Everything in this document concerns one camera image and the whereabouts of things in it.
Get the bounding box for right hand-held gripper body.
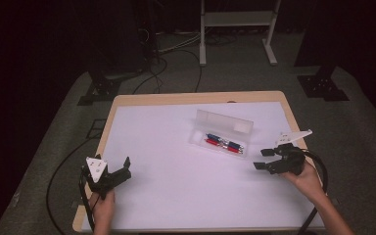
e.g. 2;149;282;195
266;128;314;176

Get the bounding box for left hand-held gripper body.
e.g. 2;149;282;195
79;154;122;201

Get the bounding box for red pen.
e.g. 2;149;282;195
204;137;244;155

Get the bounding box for clear plastic pencil case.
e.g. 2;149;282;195
188;109;255;160

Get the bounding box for blue pen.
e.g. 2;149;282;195
206;132;243;151

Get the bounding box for person's right hand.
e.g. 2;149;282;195
279;161;326;204

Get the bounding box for person's left hand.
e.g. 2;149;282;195
88;190;117;230

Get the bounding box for black tape square outline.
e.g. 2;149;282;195
86;118;108;139

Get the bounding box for white table mat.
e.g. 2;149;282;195
80;101;325;233

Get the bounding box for black stand base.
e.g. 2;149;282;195
296;64;351;103
76;70;123;107

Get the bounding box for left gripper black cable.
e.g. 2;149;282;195
78;170;96;233

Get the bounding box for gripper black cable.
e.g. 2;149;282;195
78;170;96;233
297;148;330;235

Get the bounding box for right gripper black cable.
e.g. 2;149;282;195
297;148;330;235

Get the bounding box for long black floor cable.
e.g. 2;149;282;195
45;136;96;235

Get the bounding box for looped black floor cable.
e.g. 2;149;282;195
131;48;204;96

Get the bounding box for white floor cables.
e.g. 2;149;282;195
156;30;204;55

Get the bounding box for white metal stand frame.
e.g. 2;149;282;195
199;0;282;68

